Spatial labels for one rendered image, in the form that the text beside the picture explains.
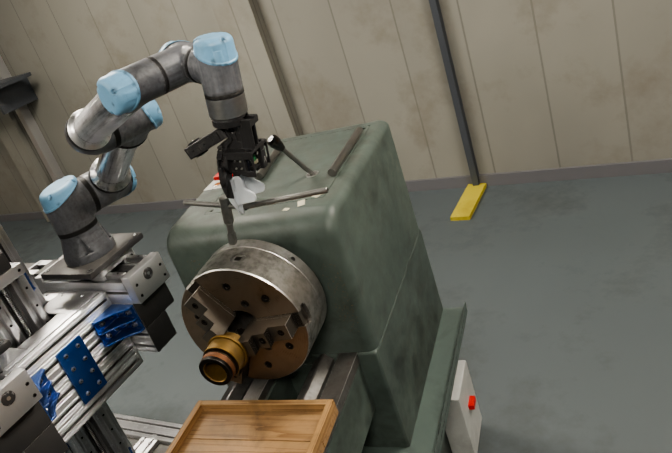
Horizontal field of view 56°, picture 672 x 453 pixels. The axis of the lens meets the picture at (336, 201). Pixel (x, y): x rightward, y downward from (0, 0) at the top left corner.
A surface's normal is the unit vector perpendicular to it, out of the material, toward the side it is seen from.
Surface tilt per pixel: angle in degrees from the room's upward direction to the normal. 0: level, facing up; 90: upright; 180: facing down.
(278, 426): 0
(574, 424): 0
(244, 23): 90
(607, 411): 0
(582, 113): 90
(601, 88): 90
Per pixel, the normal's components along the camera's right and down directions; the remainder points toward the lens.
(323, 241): -0.29, 0.48
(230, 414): -0.29, -0.87
